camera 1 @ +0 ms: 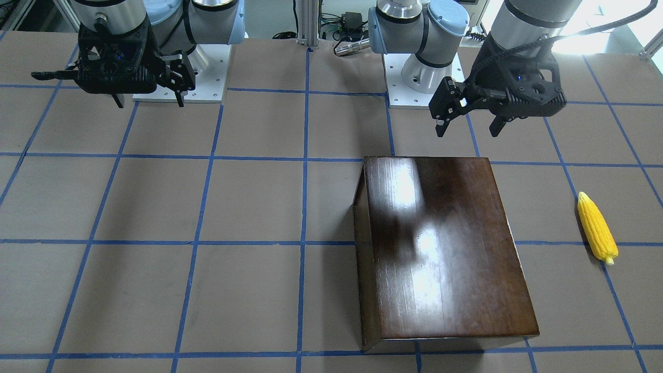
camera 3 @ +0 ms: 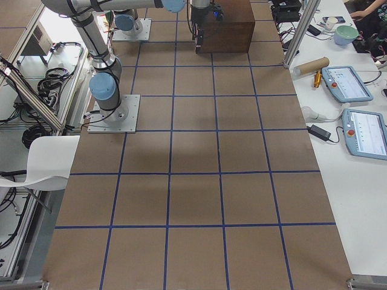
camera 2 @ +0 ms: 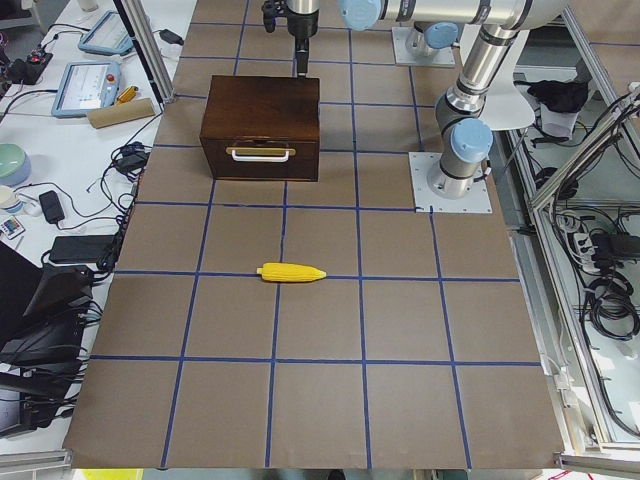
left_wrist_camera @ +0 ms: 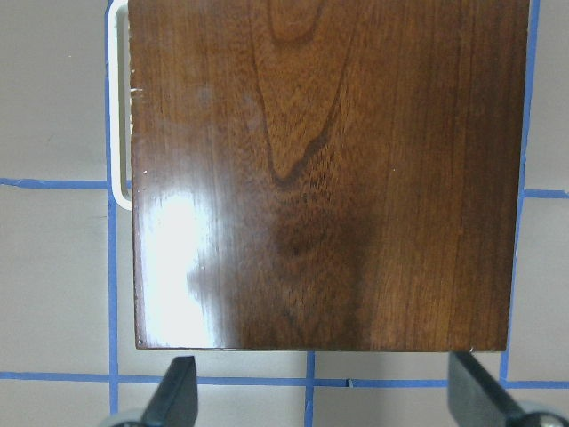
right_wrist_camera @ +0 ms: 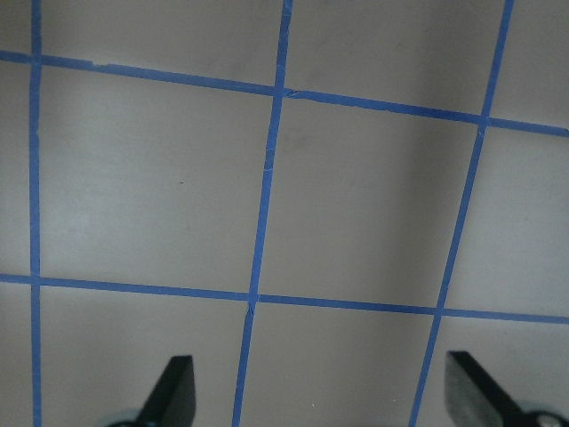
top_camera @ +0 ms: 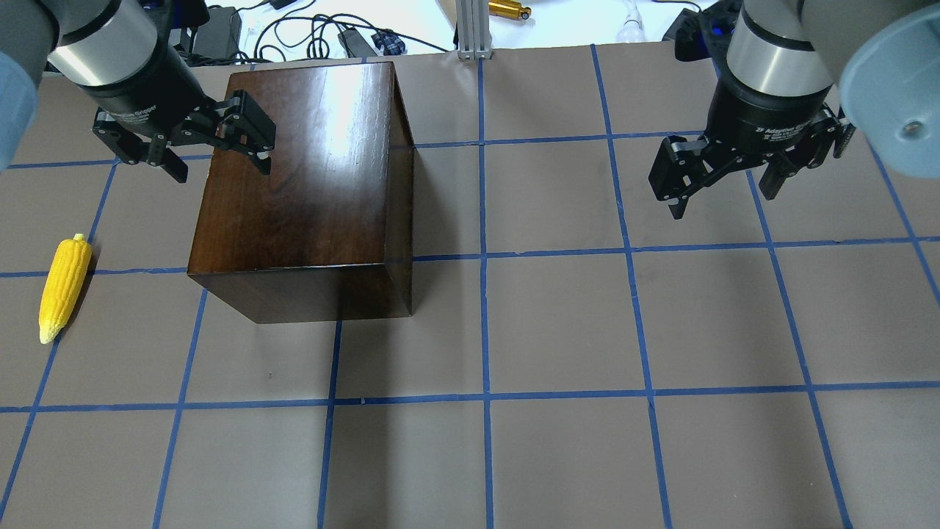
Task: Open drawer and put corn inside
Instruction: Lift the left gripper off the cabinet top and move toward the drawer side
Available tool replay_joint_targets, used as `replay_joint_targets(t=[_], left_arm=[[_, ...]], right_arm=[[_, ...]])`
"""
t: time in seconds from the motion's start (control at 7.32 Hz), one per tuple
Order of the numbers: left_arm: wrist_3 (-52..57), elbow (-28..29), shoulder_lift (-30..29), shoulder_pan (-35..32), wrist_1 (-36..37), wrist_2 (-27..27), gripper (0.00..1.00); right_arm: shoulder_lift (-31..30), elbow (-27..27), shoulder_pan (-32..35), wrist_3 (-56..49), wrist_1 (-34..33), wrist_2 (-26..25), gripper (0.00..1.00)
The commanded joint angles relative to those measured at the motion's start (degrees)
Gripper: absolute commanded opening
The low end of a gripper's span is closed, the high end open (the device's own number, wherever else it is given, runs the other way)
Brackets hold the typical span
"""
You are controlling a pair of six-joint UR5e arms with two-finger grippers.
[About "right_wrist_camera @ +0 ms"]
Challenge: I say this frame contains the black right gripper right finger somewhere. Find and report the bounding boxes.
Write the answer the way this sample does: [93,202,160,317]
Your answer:
[445,350,525,427]

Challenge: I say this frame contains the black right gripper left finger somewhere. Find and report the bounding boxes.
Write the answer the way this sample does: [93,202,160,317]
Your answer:
[135,355,196,427]

